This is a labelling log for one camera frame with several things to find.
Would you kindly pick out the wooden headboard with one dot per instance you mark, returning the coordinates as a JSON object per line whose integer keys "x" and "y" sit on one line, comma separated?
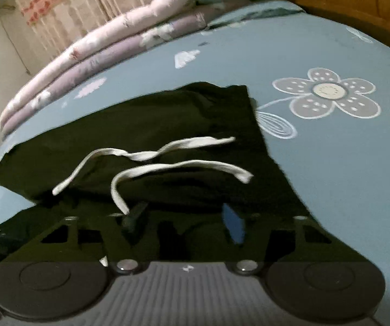
{"x": 368, "y": 3}

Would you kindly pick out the patterned curtain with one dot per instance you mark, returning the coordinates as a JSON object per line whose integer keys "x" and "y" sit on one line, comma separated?
{"x": 62, "y": 0}

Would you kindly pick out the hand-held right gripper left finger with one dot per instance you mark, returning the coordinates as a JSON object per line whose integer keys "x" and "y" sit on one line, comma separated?
{"x": 132, "y": 222}

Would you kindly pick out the blue floral bed sheet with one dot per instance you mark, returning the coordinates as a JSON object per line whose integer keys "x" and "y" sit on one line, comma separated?
{"x": 334, "y": 176}

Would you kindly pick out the pink floral quilt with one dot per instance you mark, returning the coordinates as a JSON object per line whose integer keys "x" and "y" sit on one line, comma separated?
{"x": 96, "y": 40}

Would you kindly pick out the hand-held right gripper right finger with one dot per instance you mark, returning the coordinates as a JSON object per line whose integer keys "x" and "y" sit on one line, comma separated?
{"x": 232, "y": 225}

